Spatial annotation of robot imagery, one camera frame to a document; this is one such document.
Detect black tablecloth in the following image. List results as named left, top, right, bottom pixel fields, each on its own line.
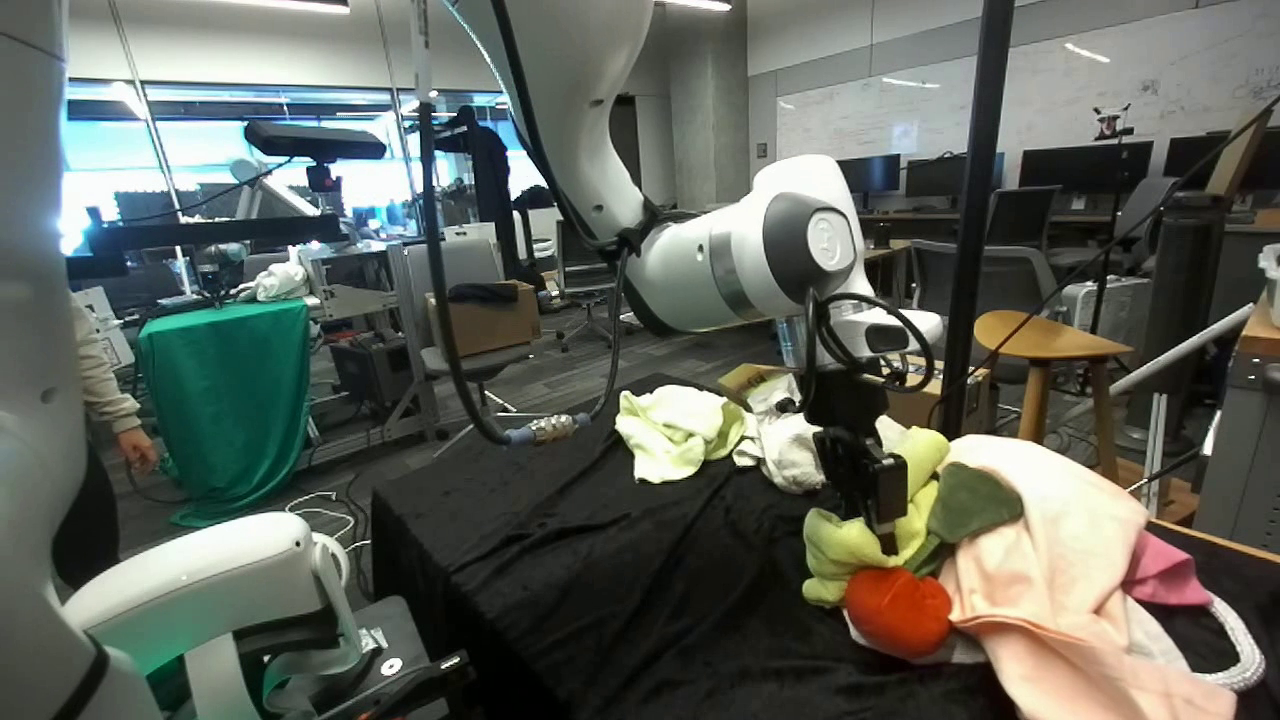
left=370, top=384, right=1280, bottom=720

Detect grey office chair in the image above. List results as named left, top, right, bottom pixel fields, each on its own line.
left=385, top=238, right=541, bottom=434

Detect small brown cardboard box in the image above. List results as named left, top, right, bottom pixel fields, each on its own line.
left=428, top=278, right=545, bottom=360

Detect pale green white towel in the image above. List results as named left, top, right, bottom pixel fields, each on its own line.
left=613, top=379, right=752, bottom=488

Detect black mounting plate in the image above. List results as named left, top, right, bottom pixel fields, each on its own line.
left=256, top=592, right=472, bottom=720

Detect grey workbench wooden top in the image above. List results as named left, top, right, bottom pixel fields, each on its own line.
left=1191, top=296, right=1280, bottom=558

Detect wrist camera with tan mount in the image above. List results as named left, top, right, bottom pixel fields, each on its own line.
left=718, top=360, right=808, bottom=420

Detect black camera bar on stand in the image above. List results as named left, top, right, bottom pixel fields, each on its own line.
left=240, top=117, right=393, bottom=204

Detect black computer monitor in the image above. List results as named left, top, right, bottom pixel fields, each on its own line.
left=905, top=151, right=975, bottom=204
left=842, top=151, right=905, bottom=216
left=1162, top=129, right=1237, bottom=192
left=1015, top=135, right=1155, bottom=195

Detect standing person black outfit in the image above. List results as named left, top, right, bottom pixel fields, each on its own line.
left=436, top=106, right=521, bottom=266

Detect long cardboard box black print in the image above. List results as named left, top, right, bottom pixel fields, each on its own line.
left=883, top=372, right=991, bottom=434

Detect black vertical pole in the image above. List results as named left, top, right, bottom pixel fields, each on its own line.
left=932, top=0, right=1020, bottom=439

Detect black drone figure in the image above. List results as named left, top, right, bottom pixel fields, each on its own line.
left=1089, top=101, right=1137, bottom=143

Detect bright yellow microfibre cloth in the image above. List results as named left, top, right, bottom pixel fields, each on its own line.
left=795, top=423, right=958, bottom=614

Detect silver metal bar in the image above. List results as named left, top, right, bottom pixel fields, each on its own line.
left=1106, top=302, right=1264, bottom=530

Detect round wooden stool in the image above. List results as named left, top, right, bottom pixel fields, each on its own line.
left=972, top=307, right=1137, bottom=506

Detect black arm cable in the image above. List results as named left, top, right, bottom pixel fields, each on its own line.
left=412, top=0, right=940, bottom=454

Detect off-white towel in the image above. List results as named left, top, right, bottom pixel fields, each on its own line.
left=729, top=397, right=913, bottom=496

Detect dark office chair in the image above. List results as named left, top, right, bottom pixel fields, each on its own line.
left=987, top=183, right=1066, bottom=253

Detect pink cloth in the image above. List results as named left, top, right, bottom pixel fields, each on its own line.
left=1120, top=530, right=1216, bottom=614

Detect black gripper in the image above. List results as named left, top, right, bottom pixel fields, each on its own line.
left=795, top=363, right=913, bottom=558

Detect green fabric drape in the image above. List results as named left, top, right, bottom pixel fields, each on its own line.
left=135, top=296, right=318, bottom=530

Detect orange plush vegetable green leaves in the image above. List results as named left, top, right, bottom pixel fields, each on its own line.
left=842, top=459, right=1033, bottom=665

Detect black swivel chair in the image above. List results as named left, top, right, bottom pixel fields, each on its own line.
left=514, top=179, right=619, bottom=354

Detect peach cloth orange print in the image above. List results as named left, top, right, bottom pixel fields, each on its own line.
left=936, top=434, right=1240, bottom=720

